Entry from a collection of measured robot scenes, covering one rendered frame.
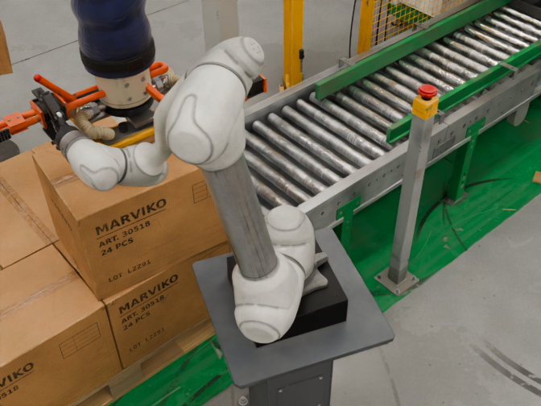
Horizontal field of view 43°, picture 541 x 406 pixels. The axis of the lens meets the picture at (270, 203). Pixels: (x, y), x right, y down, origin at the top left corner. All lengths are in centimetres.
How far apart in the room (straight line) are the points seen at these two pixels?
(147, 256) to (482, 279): 161
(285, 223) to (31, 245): 122
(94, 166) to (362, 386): 152
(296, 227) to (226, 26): 207
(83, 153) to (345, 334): 92
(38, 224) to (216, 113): 160
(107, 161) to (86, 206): 41
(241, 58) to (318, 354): 94
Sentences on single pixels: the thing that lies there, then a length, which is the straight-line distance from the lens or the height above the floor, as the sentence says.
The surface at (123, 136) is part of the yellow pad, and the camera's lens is 221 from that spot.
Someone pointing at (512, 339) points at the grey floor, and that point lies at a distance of 317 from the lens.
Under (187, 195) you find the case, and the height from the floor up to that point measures 85.
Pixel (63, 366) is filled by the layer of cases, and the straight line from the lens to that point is 260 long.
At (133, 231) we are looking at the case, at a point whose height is 80.
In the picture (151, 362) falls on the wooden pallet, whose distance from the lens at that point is 297.
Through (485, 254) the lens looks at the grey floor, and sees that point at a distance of 347.
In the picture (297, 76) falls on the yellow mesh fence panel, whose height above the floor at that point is 59.
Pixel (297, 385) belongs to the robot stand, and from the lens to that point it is 236.
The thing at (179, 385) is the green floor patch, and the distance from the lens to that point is 291.
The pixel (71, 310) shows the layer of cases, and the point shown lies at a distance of 252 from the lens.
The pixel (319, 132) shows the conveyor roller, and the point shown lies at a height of 54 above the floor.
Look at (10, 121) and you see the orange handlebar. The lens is 217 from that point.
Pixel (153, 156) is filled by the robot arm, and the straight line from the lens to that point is 193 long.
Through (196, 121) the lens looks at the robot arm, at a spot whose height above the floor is 164.
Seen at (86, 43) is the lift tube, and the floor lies 142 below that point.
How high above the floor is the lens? 243
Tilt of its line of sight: 43 degrees down
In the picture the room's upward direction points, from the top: 1 degrees counter-clockwise
